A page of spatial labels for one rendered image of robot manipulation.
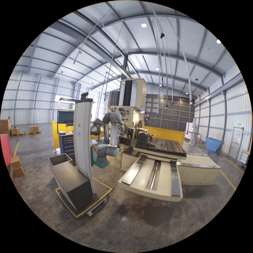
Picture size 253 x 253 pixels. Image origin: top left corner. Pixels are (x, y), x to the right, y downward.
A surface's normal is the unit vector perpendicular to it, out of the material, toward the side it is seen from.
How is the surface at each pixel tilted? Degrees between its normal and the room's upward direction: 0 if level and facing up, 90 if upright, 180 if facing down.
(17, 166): 90
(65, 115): 90
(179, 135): 90
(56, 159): 90
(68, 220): 0
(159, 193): 0
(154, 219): 0
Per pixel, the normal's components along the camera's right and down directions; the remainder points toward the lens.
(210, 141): -0.99, -0.10
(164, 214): 0.11, -0.99
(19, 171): 0.95, 0.13
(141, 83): -0.43, 0.06
